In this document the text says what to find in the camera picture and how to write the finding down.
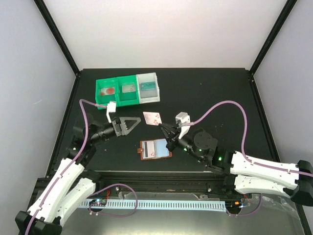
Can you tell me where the green bin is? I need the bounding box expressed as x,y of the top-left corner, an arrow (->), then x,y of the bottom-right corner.
95,77 -> 118,105
116,75 -> 139,107

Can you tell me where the black frame post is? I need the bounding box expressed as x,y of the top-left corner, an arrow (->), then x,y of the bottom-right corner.
249,0 -> 297,75
34,0 -> 80,76

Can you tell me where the right black frame post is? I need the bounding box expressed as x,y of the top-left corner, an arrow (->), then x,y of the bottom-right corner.
249,0 -> 297,75

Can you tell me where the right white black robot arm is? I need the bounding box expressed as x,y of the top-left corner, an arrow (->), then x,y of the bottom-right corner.
159,124 -> 313,207

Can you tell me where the left green bin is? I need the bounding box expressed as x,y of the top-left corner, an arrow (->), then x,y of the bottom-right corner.
95,77 -> 118,105

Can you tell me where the left black frame post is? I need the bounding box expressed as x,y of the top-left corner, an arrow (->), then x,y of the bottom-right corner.
34,0 -> 80,76

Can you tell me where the middle green bin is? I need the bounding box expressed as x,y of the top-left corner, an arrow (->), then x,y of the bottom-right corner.
116,75 -> 139,107

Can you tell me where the white translucent bin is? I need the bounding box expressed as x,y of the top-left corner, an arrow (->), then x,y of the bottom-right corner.
136,72 -> 160,104

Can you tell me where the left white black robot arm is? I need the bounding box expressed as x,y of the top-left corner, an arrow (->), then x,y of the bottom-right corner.
15,115 -> 141,235

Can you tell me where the teal card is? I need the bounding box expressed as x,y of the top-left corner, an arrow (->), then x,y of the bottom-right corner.
140,81 -> 156,91

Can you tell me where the red spotted card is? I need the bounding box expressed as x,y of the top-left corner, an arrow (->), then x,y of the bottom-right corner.
100,87 -> 115,96

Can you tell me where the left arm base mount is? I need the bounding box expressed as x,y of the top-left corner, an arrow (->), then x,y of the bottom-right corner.
91,179 -> 118,196

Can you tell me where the brown leather card holder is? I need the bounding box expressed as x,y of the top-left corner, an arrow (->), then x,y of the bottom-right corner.
137,140 -> 172,161

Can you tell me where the small circuit board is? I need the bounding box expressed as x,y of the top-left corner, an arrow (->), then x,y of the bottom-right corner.
89,199 -> 107,207

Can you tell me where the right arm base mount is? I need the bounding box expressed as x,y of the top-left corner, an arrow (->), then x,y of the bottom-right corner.
206,181 -> 244,199

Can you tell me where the light blue card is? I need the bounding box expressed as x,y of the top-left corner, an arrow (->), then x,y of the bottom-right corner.
155,139 -> 170,158

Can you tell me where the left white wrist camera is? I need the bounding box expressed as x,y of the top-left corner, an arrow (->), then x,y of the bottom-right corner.
106,101 -> 116,123

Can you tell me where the grey card in bin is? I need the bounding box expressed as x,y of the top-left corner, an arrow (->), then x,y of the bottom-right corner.
122,84 -> 136,93

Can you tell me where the white slotted cable duct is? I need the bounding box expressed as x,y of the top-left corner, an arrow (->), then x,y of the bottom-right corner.
78,199 -> 226,212

